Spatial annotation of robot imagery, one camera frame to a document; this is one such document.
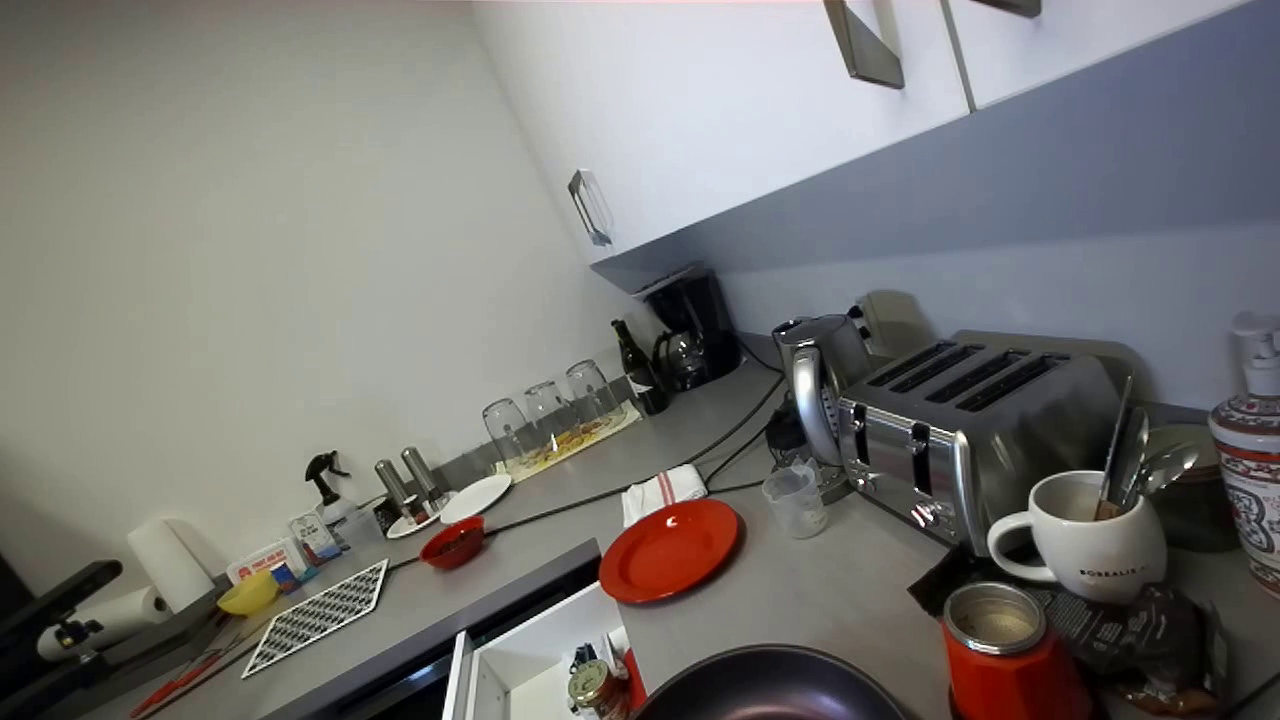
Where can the folded white red-striped towel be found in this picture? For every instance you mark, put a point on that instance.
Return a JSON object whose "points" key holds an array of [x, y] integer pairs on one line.
{"points": [[662, 490]]}

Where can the white paper towel roll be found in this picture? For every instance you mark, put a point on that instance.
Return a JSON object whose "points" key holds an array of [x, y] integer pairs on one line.
{"points": [[169, 560]]}

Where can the dark glass bottle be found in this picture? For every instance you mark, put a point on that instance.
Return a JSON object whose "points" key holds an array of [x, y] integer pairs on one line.
{"points": [[634, 367]]}

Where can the black coffee machine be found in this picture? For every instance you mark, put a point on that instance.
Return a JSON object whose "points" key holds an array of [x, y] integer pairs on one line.
{"points": [[692, 326]]}

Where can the yellowish drying mat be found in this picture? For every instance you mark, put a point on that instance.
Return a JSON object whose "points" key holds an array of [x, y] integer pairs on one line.
{"points": [[586, 438]]}

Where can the stainless steel kettle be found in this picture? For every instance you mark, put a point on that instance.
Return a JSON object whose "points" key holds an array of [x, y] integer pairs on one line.
{"points": [[824, 384]]}

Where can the red plate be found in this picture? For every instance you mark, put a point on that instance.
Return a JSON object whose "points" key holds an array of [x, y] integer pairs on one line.
{"points": [[668, 549]]}

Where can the small clear glass cup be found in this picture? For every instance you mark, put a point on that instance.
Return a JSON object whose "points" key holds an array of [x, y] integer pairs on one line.
{"points": [[797, 502]]}

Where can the white plate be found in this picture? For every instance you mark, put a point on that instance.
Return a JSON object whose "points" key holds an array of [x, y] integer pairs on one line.
{"points": [[476, 497]]}

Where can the steel shaker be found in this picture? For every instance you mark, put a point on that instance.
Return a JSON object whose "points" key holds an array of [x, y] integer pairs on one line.
{"points": [[421, 478], [395, 485]]}

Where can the small red bowl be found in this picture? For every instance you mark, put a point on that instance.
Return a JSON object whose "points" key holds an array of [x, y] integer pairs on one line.
{"points": [[452, 542]]}

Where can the white upper cabinet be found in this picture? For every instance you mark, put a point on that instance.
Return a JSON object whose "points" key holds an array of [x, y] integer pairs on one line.
{"points": [[747, 107]]}

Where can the white open drawer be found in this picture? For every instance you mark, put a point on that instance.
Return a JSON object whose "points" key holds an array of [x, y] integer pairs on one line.
{"points": [[515, 667]]}

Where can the spray bottle with black head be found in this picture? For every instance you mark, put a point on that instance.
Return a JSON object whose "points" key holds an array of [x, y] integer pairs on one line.
{"points": [[326, 482]]}

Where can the dark frying pan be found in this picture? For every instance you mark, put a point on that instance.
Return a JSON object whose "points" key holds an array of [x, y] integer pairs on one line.
{"points": [[773, 684]]}

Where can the chrome four-slot toaster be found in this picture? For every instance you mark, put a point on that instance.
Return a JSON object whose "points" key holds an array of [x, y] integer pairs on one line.
{"points": [[986, 424]]}

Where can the black coaster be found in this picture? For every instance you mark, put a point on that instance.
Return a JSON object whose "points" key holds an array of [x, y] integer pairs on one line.
{"points": [[940, 580]]}

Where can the diamond grid trivet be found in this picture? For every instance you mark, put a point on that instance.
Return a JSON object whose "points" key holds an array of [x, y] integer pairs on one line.
{"points": [[319, 618]]}

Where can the white box with red print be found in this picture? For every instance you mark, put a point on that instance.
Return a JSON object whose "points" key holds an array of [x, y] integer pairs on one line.
{"points": [[266, 560]]}

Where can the yellow bowl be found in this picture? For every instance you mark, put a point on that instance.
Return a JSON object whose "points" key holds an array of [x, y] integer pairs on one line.
{"points": [[249, 598]]}

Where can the red metal can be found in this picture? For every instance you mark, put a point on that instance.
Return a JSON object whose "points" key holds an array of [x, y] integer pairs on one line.
{"points": [[1006, 655]]}

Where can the white ceramic mug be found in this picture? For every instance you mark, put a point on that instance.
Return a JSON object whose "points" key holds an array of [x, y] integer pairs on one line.
{"points": [[1086, 545]]}

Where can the steel spoon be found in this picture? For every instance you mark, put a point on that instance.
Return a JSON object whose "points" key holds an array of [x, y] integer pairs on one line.
{"points": [[1173, 468], [1143, 460]]}

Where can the red utensil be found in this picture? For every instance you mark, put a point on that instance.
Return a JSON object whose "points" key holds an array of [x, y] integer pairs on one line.
{"points": [[194, 673]]}

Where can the white cylinder with black end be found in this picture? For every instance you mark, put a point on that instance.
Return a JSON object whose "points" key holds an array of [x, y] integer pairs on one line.
{"points": [[115, 620]]}

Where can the dark glossy package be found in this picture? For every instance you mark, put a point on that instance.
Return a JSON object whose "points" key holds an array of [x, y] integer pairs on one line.
{"points": [[1160, 655]]}

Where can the patterned ceramic soap dispenser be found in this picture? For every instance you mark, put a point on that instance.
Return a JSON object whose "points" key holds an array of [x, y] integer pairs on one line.
{"points": [[1248, 466]]}

